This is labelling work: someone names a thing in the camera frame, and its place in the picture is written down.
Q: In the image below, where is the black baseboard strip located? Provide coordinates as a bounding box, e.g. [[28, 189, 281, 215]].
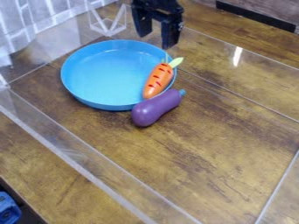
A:
[[217, 0, 297, 33]]

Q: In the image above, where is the blue round plastic tray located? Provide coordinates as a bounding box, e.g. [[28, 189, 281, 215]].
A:
[[60, 39, 174, 111]]

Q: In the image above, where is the purple toy eggplant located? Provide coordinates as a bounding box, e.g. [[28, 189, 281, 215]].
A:
[[131, 88, 186, 127]]

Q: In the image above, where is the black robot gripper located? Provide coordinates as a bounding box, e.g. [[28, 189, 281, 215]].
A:
[[131, 0, 185, 50]]

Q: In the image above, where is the white patterned curtain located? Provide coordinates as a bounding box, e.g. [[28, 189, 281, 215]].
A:
[[0, 0, 116, 57]]

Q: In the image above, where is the orange toy carrot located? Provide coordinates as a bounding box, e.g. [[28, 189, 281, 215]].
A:
[[143, 57, 183, 99]]

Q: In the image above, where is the blue object at corner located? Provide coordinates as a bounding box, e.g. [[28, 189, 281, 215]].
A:
[[0, 192, 23, 224]]

